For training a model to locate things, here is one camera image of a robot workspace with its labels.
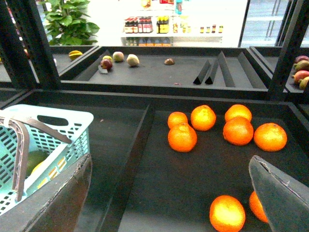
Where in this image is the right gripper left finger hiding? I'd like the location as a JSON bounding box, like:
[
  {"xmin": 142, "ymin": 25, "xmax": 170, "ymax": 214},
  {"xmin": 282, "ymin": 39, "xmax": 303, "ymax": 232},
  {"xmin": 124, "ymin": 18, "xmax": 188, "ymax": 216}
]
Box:
[{"xmin": 0, "ymin": 154, "xmax": 92, "ymax": 232}]

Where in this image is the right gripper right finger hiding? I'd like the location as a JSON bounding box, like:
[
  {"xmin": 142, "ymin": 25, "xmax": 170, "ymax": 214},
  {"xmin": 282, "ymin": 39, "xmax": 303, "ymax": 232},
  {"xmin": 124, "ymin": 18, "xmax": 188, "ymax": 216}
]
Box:
[{"xmin": 249, "ymin": 155, "xmax": 309, "ymax": 232}]

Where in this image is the yellow mango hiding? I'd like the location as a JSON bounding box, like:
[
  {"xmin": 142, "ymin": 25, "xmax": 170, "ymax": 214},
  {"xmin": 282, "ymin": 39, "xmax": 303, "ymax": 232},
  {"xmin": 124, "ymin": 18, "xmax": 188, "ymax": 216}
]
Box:
[{"xmin": 30, "ymin": 157, "xmax": 67, "ymax": 189}]

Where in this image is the green avocado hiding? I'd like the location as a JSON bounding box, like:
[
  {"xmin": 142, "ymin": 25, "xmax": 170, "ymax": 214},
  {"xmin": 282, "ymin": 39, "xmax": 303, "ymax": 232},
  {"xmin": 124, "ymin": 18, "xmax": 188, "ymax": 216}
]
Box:
[{"xmin": 26, "ymin": 150, "xmax": 49, "ymax": 177}]

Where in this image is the light teal plastic basket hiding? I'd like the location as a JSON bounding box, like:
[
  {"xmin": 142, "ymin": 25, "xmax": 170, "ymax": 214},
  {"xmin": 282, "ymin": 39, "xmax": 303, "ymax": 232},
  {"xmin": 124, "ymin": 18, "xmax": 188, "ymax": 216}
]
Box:
[{"xmin": 0, "ymin": 104, "xmax": 94, "ymax": 214}]

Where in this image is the brown basket handle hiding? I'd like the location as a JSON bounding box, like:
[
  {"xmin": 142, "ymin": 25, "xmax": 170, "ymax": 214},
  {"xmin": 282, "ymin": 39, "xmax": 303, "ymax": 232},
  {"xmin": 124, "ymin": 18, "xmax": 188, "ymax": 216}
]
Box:
[{"xmin": 9, "ymin": 117, "xmax": 71, "ymax": 202}]

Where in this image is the white zip tie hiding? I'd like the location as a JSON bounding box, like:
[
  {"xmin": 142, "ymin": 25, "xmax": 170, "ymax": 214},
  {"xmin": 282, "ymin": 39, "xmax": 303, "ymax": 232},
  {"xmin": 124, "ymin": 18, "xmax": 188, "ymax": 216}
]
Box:
[{"xmin": 0, "ymin": 110, "xmax": 14, "ymax": 128}]

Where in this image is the orange tangerine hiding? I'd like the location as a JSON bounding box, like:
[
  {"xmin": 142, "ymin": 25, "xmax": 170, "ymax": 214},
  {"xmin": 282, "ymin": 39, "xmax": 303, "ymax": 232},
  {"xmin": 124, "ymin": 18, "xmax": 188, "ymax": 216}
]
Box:
[{"xmin": 168, "ymin": 122, "xmax": 197, "ymax": 153}]

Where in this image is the green potted plant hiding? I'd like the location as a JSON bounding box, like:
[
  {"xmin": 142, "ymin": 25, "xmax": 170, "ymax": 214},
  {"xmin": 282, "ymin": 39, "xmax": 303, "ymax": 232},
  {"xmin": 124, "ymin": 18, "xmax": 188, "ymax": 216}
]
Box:
[{"xmin": 39, "ymin": 0, "xmax": 99, "ymax": 46}]

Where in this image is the shelf of sauce bottles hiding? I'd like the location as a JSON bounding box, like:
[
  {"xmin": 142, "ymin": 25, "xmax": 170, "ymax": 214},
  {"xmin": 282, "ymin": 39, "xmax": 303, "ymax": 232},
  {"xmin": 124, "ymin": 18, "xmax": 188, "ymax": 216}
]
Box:
[{"xmin": 121, "ymin": 0, "xmax": 225, "ymax": 46}]

